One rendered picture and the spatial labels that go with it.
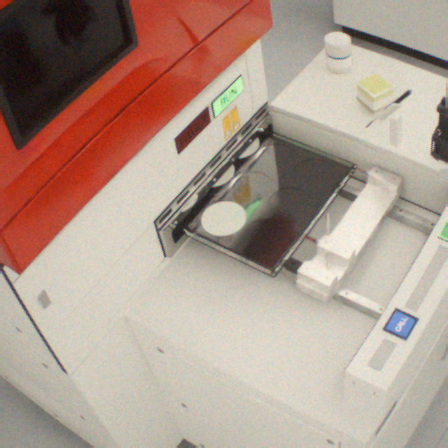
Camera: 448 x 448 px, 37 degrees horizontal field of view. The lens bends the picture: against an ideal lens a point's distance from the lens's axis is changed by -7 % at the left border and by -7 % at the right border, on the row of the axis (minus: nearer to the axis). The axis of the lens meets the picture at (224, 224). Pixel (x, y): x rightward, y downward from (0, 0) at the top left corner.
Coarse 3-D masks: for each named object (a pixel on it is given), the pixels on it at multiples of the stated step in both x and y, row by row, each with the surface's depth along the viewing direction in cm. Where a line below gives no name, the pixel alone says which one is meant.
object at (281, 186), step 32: (256, 160) 174; (288, 160) 173; (320, 160) 172; (224, 192) 169; (256, 192) 167; (288, 192) 166; (320, 192) 165; (192, 224) 163; (256, 224) 161; (288, 224) 160; (256, 256) 155
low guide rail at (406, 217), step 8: (344, 192) 172; (352, 192) 170; (360, 192) 170; (352, 200) 172; (392, 208) 165; (400, 208) 165; (392, 216) 166; (400, 216) 165; (408, 216) 163; (416, 216) 163; (408, 224) 165; (416, 224) 163; (424, 224) 161; (432, 224) 160; (424, 232) 163
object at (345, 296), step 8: (280, 272) 161; (288, 272) 158; (296, 280) 159; (336, 296) 153; (344, 296) 151; (352, 296) 151; (360, 296) 151; (344, 304) 153; (352, 304) 151; (360, 304) 150; (368, 304) 149; (376, 304) 149; (368, 312) 150; (376, 312) 148
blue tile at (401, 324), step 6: (396, 312) 133; (396, 318) 133; (402, 318) 132; (408, 318) 132; (390, 324) 132; (396, 324) 132; (402, 324) 131; (408, 324) 131; (390, 330) 131; (396, 330) 131; (402, 330) 131; (408, 330) 130
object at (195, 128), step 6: (204, 114) 155; (198, 120) 154; (204, 120) 156; (192, 126) 153; (198, 126) 155; (204, 126) 157; (186, 132) 152; (192, 132) 154; (198, 132) 156; (180, 138) 151; (186, 138) 153; (192, 138) 155; (180, 144) 152; (186, 144) 154; (180, 150) 153
